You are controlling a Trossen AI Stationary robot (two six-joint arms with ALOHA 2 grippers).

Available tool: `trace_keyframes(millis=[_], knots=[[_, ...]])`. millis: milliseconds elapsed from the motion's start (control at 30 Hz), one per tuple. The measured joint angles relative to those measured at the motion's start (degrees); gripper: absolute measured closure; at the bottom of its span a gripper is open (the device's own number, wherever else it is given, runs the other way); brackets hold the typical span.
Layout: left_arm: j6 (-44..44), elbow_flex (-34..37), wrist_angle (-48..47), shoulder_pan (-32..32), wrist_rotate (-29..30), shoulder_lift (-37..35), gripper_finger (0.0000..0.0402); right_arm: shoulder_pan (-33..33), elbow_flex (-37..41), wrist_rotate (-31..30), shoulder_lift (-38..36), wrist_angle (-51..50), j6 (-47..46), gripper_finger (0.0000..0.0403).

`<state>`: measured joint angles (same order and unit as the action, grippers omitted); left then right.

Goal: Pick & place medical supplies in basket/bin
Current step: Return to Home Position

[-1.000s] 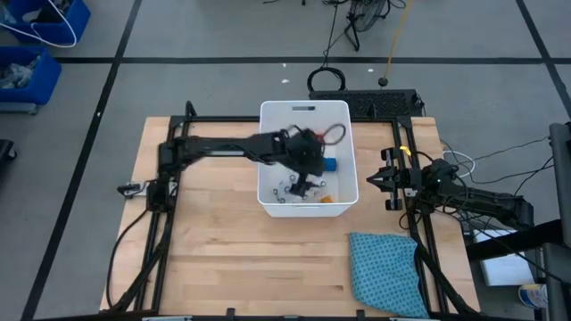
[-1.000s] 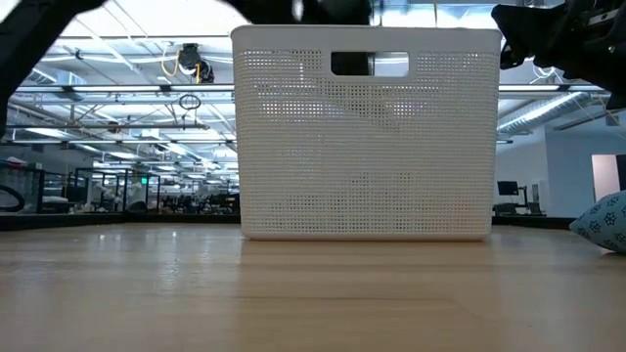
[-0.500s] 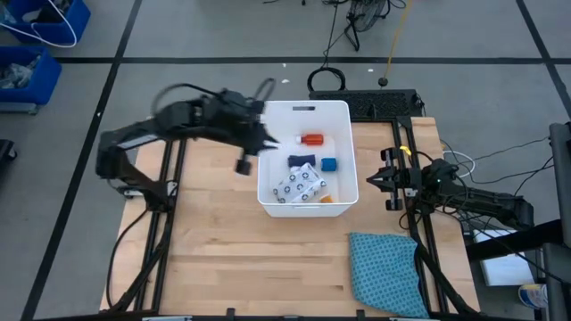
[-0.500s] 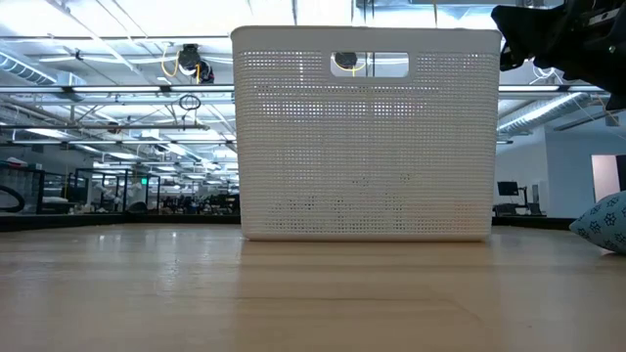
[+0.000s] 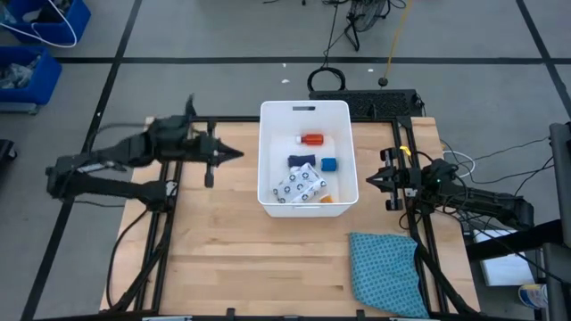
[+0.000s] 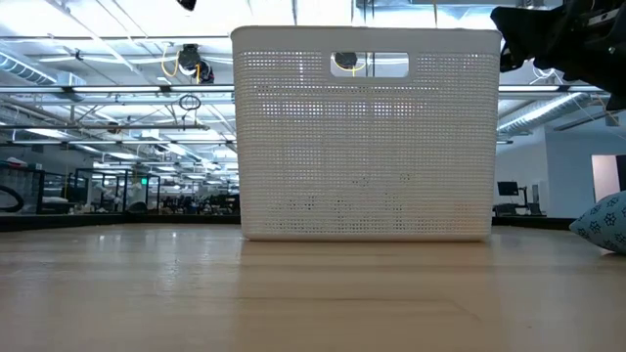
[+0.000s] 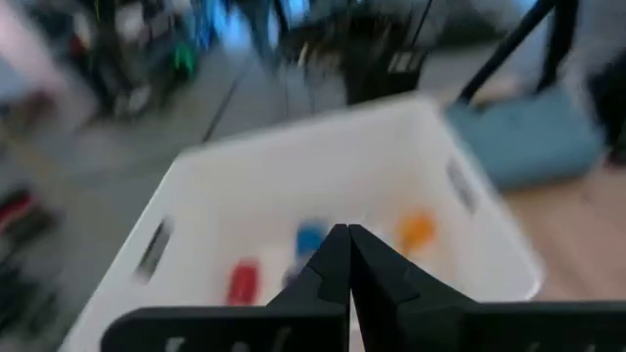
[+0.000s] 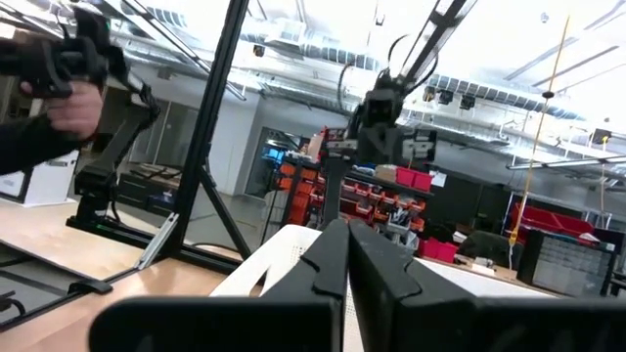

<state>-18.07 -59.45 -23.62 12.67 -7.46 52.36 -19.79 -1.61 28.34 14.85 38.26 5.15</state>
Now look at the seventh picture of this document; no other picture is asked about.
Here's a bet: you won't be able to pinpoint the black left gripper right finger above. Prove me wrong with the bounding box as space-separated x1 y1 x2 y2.
349 223 626 352

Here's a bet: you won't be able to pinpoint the white plastic bin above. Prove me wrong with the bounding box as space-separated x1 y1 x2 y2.
56 95 547 352

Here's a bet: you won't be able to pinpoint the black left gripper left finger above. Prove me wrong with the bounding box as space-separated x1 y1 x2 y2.
100 223 352 352

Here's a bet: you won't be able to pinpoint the amber pill bottle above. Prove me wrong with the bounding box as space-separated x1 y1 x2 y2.
393 208 439 255

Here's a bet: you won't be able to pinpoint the black aluminium table frame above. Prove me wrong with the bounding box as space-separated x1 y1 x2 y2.
457 0 581 105

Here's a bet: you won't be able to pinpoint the red medicine bottle white cap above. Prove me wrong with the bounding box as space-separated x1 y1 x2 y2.
224 258 263 307

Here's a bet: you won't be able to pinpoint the teal patterned cloth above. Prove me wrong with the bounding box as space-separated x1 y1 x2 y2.
443 87 606 191

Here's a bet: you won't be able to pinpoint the small blue container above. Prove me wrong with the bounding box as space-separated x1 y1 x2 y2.
294 220 332 260

